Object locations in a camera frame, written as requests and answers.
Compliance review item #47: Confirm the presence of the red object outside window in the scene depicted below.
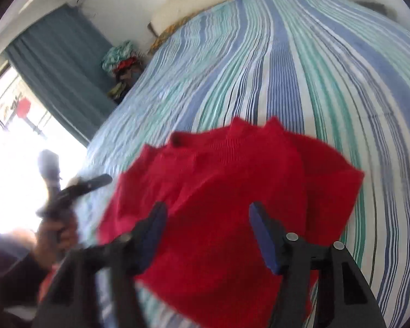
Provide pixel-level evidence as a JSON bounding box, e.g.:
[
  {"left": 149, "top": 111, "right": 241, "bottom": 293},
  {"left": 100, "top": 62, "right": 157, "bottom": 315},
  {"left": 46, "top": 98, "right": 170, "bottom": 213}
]
[{"left": 16, "top": 97, "right": 32, "bottom": 119}]

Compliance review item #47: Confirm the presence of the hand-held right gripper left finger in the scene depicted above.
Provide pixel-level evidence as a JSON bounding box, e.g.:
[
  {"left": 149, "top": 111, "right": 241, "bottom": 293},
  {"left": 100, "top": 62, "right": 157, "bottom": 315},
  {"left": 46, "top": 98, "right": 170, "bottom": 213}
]
[{"left": 32, "top": 201, "right": 168, "bottom": 328}]

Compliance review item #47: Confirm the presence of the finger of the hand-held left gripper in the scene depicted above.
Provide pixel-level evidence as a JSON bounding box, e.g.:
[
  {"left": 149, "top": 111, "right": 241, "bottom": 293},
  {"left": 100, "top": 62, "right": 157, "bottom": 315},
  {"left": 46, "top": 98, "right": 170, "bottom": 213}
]
[{"left": 73, "top": 174, "right": 113, "bottom": 197}]

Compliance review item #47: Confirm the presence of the red knit sweater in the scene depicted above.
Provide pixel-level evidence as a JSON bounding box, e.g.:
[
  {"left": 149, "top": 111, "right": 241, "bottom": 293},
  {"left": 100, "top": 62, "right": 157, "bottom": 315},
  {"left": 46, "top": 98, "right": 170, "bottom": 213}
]
[{"left": 97, "top": 116, "right": 365, "bottom": 328}]

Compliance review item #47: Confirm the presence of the pile of colourful clothes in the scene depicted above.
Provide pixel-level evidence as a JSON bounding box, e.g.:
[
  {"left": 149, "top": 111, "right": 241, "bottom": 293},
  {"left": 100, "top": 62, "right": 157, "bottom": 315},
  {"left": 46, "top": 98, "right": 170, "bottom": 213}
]
[{"left": 101, "top": 40, "right": 146, "bottom": 106}]

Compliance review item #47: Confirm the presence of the person's left forearm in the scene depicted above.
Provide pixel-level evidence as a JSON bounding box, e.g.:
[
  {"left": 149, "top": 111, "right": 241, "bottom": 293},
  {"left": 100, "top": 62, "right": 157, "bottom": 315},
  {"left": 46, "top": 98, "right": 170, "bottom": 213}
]
[{"left": 0, "top": 227, "right": 53, "bottom": 317}]

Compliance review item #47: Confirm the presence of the striped bedspread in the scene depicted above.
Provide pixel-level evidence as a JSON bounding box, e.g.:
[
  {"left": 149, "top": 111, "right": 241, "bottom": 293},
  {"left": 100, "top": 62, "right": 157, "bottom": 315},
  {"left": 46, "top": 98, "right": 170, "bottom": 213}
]
[{"left": 78, "top": 0, "right": 410, "bottom": 328}]

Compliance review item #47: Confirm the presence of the yellow patterned pillow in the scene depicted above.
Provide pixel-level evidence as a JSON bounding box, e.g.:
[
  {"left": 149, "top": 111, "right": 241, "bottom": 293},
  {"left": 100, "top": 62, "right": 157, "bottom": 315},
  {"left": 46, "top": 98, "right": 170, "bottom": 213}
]
[{"left": 147, "top": 15, "right": 199, "bottom": 55}]

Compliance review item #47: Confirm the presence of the bright window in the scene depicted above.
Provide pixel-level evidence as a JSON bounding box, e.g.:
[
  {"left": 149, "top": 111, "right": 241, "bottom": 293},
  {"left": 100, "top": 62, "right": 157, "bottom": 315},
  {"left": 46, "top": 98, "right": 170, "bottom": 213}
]
[{"left": 0, "top": 60, "right": 87, "bottom": 235}]

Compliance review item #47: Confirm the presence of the person's left hand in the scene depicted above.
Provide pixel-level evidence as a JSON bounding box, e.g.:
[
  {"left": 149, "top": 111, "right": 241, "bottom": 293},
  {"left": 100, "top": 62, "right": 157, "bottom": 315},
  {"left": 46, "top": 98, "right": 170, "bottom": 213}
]
[{"left": 32, "top": 212, "right": 81, "bottom": 271}]

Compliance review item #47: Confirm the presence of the teal curtain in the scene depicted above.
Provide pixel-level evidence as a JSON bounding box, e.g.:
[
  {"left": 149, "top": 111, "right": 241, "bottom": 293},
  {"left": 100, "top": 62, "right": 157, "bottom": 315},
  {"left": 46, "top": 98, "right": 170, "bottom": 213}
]
[{"left": 5, "top": 4, "right": 124, "bottom": 146}]

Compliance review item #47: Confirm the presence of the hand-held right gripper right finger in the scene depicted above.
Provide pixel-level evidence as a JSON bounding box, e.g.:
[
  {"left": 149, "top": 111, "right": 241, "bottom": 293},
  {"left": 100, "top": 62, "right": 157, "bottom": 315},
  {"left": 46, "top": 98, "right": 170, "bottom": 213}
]
[{"left": 249, "top": 201, "right": 386, "bottom": 328}]

